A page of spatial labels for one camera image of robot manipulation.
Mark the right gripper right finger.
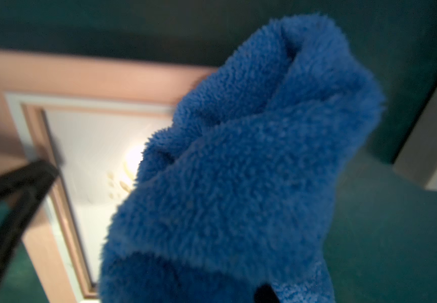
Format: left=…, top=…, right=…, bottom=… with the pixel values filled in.
left=254, top=284, right=280, bottom=303

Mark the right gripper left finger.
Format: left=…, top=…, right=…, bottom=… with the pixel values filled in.
left=0, top=160, right=59, bottom=286

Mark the pink picture frame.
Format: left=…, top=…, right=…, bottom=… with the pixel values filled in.
left=0, top=50, right=213, bottom=302

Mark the blue and grey cloth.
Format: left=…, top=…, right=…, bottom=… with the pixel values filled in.
left=98, top=15, right=384, bottom=302

